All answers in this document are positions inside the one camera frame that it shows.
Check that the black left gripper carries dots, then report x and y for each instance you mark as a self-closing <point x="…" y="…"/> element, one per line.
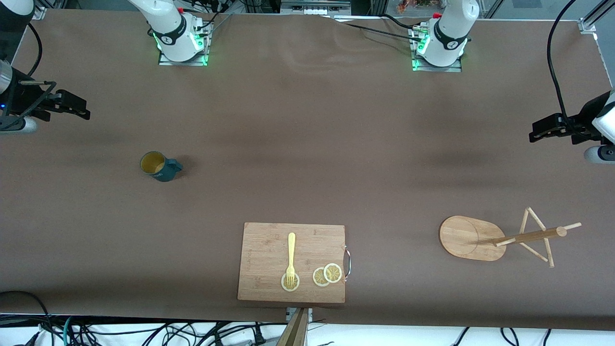
<point x="582" y="119"/>

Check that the wooden post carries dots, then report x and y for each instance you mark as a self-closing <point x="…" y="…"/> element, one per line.
<point x="295" y="334"/>

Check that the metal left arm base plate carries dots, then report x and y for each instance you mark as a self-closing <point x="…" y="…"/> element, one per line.
<point x="456" y="68"/>

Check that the teal cup yellow inside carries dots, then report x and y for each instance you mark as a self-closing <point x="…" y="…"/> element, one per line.
<point x="161" y="169"/>

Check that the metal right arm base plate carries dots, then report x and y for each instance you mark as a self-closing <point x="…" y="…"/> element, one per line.
<point x="166" y="62"/>

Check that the white power strip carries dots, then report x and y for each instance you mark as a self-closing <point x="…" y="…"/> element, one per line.
<point x="314" y="7"/>

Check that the aluminium frame profile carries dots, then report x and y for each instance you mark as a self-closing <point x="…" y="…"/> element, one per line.
<point x="590" y="23"/>
<point x="37" y="12"/>

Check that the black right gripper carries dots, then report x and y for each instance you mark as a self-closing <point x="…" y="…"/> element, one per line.
<point x="21" y="96"/>

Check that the lemon slice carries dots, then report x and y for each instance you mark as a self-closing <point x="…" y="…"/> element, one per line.
<point x="333" y="273"/>
<point x="317" y="278"/>
<point x="296" y="284"/>

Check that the yellow plastic fork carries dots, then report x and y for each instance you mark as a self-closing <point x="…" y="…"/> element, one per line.
<point x="291" y="250"/>

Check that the wooden cup rack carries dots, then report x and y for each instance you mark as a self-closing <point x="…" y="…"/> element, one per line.
<point x="463" y="238"/>

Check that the metal bracket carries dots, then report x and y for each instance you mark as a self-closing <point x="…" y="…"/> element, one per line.
<point x="309" y="315"/>

